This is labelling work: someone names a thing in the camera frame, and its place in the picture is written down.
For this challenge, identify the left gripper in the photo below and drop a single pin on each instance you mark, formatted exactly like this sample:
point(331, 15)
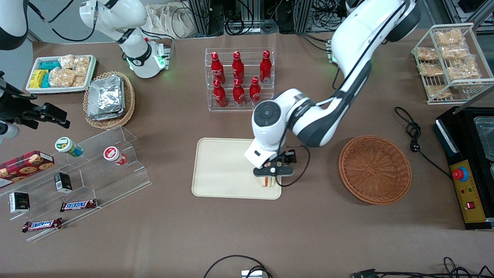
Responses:
point(290, 156)

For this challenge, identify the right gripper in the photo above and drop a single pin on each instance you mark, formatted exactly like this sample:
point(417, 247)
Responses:
point(24, 112)

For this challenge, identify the triangle sandwich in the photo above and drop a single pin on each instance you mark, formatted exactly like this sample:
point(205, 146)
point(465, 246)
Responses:
point(268, 182)

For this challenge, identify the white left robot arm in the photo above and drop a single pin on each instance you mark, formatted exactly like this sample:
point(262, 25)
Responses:
point(347, 77)

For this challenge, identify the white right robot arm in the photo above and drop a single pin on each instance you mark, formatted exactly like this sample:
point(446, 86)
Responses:
point(127, 31)

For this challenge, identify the cream plastic tray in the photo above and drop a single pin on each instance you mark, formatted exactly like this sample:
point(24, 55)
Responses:
point(220, 170)

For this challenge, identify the oval tan wicker basket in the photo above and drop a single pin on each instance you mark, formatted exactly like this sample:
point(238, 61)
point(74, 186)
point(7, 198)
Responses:
point(129, 100)

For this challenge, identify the round brown wicker basket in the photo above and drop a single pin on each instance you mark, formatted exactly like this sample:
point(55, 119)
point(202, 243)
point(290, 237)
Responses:
point(374, 170)

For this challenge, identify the green-lid cup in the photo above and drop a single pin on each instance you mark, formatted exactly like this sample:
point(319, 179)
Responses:
point(67, 146)

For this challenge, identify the white rectangular snack bin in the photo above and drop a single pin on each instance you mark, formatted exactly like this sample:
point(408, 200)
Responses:
point(31, 89)

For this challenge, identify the teal snack pack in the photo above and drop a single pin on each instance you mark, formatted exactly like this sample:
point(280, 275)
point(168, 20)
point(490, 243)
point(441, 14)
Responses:
point(50, 65)
point(46, 81)

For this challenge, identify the clear-wrapped snack pack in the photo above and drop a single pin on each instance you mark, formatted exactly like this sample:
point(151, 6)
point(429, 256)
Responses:
point(66, 61)
point(61, 78)
point(427, 54)
point(438, 92)
point(82, 65)
point(430, 70)
point(463, 72)
point(448, 38)
point(454, 52)

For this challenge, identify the yellow snack pack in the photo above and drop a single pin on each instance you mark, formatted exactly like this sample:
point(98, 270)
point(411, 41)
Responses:
point(38, 78)

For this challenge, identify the stack of foil containers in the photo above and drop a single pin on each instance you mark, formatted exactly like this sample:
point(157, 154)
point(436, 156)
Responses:
point(106, 98)

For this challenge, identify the red cookie box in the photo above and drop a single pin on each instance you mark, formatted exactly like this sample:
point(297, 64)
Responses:
point(23, 166)

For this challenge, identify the small black box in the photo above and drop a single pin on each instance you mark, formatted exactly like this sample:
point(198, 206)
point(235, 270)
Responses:
point(63, 182)
point(19, 202)

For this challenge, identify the red-lid cup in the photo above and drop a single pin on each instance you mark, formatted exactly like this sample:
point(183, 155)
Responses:
point(114, 155)

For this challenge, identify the red cola bottle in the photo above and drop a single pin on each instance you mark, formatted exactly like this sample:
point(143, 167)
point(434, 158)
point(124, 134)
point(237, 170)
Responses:
point(265, 69)
point(254, 92)
point(220, 95)
point(238, 94)
point(238, 68)
point(217, 69)

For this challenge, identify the clear acrylic stepped stand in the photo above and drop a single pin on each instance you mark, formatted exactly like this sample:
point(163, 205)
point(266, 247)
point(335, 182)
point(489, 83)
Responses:
point(112, 181)

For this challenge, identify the Snickers bar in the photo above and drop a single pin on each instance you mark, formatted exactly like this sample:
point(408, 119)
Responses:
point(78, 205)
point(41, 224)

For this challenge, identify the small white device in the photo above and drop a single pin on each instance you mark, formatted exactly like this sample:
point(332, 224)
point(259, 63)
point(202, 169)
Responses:
point(252, 274)

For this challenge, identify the clear acrylic bottle rack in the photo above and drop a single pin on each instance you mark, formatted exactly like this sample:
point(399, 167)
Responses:
point(247, 58)

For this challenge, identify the white cloth bag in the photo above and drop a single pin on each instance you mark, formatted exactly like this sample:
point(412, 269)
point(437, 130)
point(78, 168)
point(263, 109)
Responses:
point(170, 21)

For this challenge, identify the black sealing machine yellow panel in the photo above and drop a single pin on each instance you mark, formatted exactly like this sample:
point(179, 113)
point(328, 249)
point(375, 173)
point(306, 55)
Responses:
point(467, 193)

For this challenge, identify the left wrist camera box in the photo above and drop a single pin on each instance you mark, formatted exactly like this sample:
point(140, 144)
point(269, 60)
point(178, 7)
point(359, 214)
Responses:
point(290, 156)

